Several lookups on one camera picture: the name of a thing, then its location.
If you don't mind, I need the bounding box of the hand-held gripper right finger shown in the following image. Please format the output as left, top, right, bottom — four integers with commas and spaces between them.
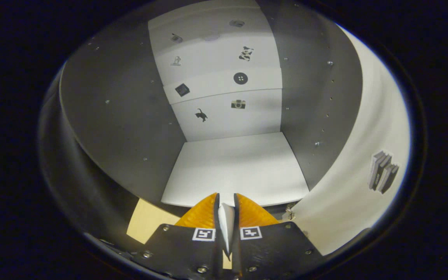
232, 193, 324, 280

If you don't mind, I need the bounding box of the white thin sheet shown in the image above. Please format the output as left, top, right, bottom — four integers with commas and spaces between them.
218, 203, 235, 258

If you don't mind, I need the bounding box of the white cabinet door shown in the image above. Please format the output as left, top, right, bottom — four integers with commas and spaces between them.
286, 25, 411, 256

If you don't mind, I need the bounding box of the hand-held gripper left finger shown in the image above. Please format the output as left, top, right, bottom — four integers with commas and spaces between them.
133, 192, 225, 280

